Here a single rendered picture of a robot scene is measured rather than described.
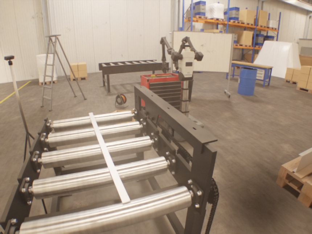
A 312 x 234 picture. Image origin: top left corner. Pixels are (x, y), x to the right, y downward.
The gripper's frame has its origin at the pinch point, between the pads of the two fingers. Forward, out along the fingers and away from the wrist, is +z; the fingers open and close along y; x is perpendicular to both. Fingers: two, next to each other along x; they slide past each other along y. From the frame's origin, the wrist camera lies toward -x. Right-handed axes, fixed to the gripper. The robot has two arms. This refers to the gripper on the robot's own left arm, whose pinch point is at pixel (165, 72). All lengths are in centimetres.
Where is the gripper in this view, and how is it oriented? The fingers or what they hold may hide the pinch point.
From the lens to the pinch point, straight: 359.1
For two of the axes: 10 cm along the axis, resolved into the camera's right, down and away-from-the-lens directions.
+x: 4.2, 1.4, -8.9
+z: 0.9, 9.8, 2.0
